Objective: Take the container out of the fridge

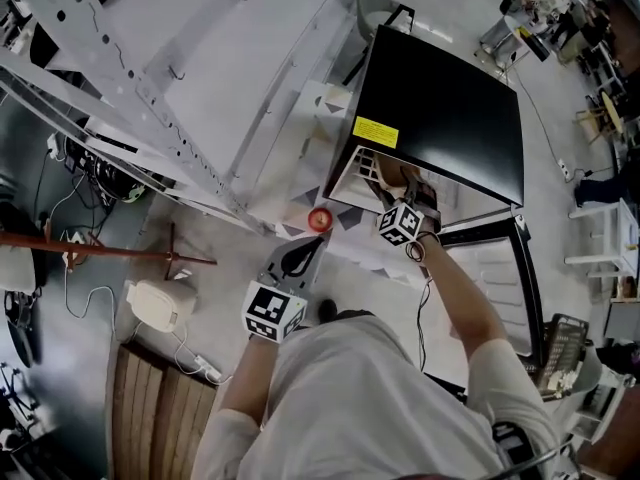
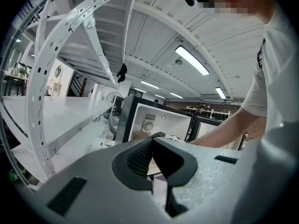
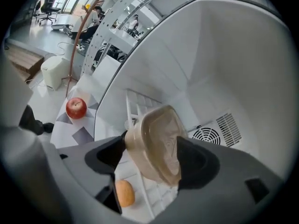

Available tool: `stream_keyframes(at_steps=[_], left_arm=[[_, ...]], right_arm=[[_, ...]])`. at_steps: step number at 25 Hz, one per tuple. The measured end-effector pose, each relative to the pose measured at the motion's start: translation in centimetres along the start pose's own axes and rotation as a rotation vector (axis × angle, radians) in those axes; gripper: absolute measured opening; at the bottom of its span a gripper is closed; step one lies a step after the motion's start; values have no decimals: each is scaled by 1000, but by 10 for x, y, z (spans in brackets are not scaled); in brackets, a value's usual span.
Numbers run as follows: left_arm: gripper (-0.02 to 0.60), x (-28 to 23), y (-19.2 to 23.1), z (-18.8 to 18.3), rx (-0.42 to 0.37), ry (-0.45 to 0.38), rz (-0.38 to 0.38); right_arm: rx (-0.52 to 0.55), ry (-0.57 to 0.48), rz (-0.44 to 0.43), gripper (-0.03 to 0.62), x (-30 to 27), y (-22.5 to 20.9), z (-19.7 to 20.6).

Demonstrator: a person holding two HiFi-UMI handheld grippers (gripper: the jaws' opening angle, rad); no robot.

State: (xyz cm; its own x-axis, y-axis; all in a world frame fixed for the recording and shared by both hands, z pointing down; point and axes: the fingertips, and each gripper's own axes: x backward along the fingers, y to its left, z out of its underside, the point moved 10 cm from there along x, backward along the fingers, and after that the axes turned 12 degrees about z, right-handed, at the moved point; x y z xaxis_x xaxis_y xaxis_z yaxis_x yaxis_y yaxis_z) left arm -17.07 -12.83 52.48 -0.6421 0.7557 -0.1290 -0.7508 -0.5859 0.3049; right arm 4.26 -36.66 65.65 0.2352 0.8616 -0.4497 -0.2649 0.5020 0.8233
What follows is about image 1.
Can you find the white side table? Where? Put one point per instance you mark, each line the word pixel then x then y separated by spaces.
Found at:
pixel 610 238

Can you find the person's right forearm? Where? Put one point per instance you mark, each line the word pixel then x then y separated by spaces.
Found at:
pixel 460 293

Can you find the black plastic basket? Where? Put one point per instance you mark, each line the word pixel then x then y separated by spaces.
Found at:
pixel 562 353

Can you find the small white power strip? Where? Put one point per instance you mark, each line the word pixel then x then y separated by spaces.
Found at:
pixel 563 169

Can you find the person's black shoe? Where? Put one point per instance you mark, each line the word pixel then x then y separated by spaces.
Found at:
pixel 327 310

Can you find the person's left forearm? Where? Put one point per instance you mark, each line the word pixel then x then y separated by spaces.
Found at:
pixel 247 378

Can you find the white boxy appliance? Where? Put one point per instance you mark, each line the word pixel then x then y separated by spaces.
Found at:
pixel 155 305

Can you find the grey triangle patterned mat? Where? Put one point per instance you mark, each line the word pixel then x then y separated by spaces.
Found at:
pixel 325 103

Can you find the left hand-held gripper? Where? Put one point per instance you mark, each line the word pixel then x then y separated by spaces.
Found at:
pixel 272 313

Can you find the white metal shelving rack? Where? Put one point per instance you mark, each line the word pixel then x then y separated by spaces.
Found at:
pixel 165 43

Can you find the wooden slatted pallet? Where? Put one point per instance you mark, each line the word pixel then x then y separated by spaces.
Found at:
pixel 160 418

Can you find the person's white shirt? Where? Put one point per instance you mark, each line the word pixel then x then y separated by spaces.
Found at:
pixel 360 398

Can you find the red round fruit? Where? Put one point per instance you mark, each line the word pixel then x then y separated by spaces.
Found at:
pixel 319 219

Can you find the red-brown wooden coat stand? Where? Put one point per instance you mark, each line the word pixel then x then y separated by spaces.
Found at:
pixel 100 252

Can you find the black mini fridge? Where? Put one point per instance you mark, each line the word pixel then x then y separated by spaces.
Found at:
pixel 440 108

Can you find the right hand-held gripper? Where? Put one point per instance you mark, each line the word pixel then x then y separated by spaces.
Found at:
pixel 400 223

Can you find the round wooden stool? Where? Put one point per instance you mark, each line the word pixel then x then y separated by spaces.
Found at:
pixel 611 113

